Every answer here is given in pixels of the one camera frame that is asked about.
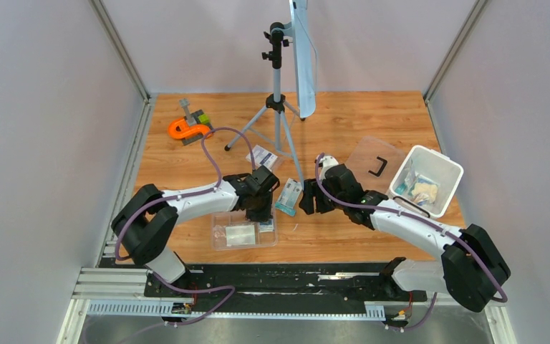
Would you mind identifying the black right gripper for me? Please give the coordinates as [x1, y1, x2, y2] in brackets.
[299, 177, 347, 216]

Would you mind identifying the white gauze pad packet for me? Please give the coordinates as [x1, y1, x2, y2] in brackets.
[225, 224, 256, 247]

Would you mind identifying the clear compartment tray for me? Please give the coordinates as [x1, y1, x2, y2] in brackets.
[211, 211, 278, 251]

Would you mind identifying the blue square alcohol pad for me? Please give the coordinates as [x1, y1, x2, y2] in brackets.
[258, 219, 275, 233]

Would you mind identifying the blue edged clear sachet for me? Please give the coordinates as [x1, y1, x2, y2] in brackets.
[395, 166, 417, 196]

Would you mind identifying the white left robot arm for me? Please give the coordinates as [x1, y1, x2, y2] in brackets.
[110, 166, 281, 296]

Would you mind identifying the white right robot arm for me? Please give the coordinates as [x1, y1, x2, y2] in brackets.
[299, 163, 511, 312]

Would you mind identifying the white boxed gauze pack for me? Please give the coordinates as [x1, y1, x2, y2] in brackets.
[246, 145, 280, 171]

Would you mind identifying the long white teal packet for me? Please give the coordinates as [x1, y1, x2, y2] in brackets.
[274, 178, 302, 216]

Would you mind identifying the clear plastic lid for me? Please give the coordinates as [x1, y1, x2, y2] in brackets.
[344, 136, 405, 191]

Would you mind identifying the orange grey toy fixture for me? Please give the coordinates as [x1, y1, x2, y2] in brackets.
[167, 98, 213, 145]

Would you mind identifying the white plastic box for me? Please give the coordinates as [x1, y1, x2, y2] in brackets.
[387, 145, 464, 219]

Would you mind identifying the grey tripod stand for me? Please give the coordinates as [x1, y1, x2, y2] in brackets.
[241, 21, 305, 183]

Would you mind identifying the white tablet panel on tripod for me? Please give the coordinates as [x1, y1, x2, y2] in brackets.
[289, 1, 317, 120]

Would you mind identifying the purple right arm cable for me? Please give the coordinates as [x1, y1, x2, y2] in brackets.
[314, 153, 508, 332]

